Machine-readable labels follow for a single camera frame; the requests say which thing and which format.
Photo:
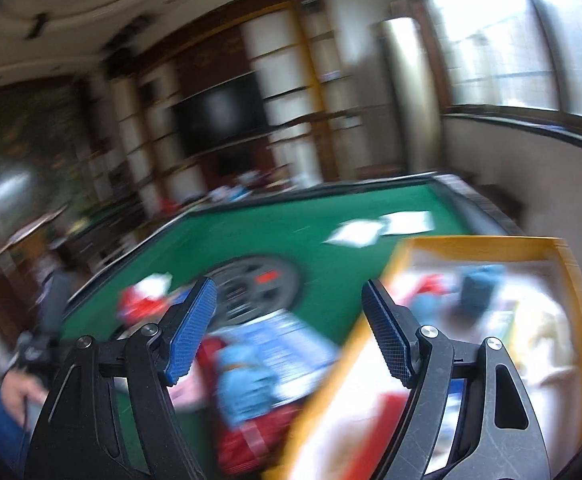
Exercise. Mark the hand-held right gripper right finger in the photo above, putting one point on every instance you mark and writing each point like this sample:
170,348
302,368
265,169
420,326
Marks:
386,335

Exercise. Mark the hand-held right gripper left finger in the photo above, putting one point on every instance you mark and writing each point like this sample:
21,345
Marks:
191,332

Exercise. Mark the blue cloth with rubber band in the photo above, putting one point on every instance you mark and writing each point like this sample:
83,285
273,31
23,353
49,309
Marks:
246,390

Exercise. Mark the yellow cardboard box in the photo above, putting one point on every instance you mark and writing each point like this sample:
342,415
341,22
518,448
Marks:
471,245

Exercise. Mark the red snack bag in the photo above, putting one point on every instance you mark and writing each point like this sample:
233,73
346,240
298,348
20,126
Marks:
251,445

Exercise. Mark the person's left hand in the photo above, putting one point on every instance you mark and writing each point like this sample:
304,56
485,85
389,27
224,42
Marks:
18,392

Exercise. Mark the red and white packet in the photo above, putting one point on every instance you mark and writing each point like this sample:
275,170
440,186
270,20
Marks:
141,295

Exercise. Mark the blue and white wipes pack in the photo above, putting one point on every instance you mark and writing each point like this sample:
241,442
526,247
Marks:
281,345

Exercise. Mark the round table control panel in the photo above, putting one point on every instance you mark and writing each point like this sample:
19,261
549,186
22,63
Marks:
266,280

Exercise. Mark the white paper sheet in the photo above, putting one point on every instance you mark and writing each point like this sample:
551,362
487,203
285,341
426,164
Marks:
353,234
406,221

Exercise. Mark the green mahjong table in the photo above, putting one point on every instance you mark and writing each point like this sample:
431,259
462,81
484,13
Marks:
271,230

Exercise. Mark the brown television cabinet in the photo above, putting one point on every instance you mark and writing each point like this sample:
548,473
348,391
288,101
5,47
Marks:
236,162

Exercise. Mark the black television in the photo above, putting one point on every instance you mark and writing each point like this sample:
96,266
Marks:
216,110

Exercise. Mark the standing air conditioner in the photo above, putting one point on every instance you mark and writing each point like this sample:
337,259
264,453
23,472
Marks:
406,85

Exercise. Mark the window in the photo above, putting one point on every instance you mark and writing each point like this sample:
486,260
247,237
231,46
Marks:
496,50

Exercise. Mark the wooden wall shelf unit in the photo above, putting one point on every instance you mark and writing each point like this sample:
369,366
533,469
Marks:
281,50

